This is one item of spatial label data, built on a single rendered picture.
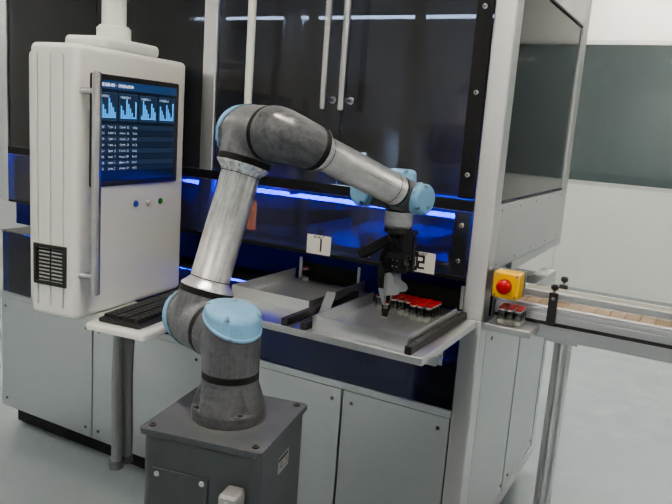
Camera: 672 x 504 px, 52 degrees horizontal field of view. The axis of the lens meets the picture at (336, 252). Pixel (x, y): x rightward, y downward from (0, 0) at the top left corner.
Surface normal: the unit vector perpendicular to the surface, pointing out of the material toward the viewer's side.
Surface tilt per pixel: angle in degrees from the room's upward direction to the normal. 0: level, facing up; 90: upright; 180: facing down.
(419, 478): 90
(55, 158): 90
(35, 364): 90
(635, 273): 90
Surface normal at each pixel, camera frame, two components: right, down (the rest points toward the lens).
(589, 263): -0.48, 0.12
